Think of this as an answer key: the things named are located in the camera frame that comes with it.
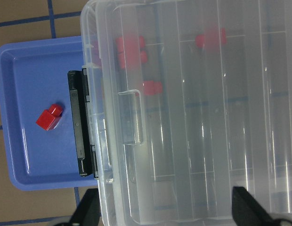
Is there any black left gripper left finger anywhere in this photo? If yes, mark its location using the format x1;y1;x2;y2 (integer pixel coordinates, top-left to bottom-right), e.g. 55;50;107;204
69;188;100;226

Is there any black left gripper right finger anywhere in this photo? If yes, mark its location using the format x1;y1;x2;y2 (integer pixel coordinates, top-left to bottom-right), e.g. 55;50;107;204
232;186;279;226

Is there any red toy block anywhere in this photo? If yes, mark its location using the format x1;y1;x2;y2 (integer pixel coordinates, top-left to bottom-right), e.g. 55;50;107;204
35;103;64;131

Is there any clear plastic storage box lid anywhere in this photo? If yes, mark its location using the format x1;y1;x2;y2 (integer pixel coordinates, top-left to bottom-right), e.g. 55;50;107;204
81;0;292;226

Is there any red block middle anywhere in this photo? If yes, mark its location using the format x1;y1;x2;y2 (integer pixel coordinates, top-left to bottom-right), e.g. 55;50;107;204
143;81;163;96

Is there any blue plastic tray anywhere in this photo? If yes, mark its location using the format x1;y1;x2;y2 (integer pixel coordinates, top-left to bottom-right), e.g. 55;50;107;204
0;36;97;191

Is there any red block lower left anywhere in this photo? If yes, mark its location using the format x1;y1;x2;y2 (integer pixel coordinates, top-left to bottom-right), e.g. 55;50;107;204
117;50;148;69

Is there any red block upper left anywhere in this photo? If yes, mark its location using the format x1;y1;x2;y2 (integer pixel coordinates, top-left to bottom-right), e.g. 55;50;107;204
115;36;146;53

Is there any red block right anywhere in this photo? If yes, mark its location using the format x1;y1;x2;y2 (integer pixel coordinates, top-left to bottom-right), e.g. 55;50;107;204
195;28;227;48

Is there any black box latch handle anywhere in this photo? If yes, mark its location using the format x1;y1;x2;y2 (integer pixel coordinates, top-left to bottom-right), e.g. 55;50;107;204
67;68;98;179

